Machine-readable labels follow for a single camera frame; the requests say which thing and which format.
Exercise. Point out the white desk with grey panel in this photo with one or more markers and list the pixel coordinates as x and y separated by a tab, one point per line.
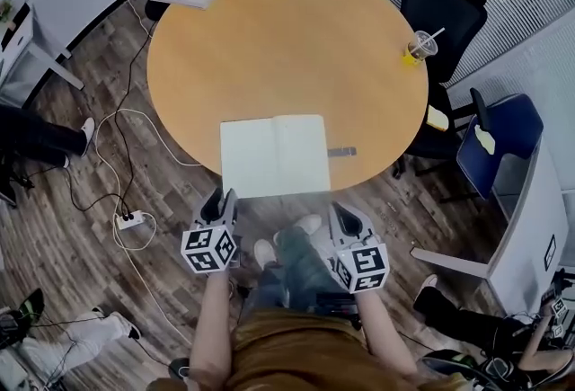
534	218

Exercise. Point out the yellow pad on black chair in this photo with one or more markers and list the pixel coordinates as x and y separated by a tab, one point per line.
436	118

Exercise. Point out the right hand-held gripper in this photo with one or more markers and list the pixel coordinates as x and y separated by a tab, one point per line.
362	267

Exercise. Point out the white power strip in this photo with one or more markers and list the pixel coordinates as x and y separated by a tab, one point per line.
130	219

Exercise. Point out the person's left forearm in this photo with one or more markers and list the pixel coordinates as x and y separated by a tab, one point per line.
211	326

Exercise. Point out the small green plant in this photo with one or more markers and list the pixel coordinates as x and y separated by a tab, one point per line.
5	9

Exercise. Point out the plastic cup with straw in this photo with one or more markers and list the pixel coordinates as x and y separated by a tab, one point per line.
420	48

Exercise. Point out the person's right forearm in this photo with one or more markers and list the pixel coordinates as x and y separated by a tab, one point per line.
384	331

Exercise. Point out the person's white shoe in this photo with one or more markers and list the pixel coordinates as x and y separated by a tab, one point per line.
305	225
265	253

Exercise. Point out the white side table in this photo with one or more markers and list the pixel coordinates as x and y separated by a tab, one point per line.
22	52

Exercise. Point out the blue chair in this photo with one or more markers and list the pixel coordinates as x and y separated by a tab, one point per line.
507	133

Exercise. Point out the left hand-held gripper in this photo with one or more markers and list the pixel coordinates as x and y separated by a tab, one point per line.
207	251

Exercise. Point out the black mesh office chair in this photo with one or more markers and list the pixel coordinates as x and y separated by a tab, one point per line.
442	7

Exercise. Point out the pale yellow crumpled cloth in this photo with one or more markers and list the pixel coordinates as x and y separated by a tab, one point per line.
486	138

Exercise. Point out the person's brown shirt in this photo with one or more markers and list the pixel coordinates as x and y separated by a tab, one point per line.
305	353

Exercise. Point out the white notebook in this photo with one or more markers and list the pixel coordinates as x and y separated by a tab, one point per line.
275	155

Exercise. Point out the person's jeans legs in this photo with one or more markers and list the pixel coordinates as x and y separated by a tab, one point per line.
296	263

